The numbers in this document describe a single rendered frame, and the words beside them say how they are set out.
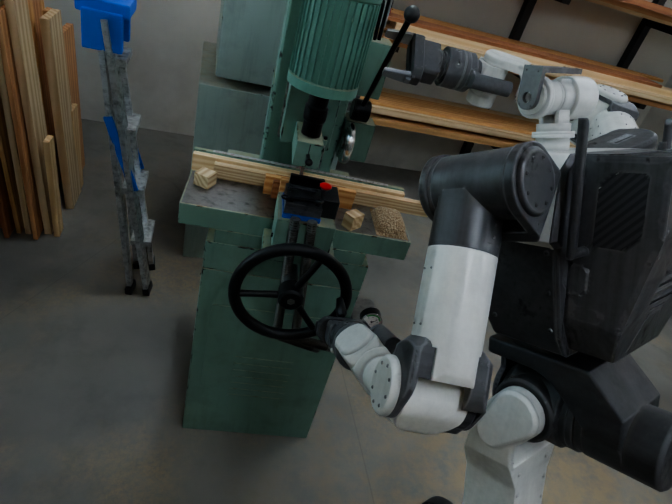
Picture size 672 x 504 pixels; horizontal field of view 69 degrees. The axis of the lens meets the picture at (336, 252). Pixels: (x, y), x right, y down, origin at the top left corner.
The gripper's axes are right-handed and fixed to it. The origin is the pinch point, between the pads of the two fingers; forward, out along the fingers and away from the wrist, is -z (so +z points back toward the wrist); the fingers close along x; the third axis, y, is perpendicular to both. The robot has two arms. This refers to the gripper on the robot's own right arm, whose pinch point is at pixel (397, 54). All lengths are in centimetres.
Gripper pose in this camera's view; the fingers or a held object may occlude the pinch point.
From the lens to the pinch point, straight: 120.0
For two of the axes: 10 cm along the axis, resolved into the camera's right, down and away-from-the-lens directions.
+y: -2.4, 2.7, 9.3
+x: -0.9, 9.5, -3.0
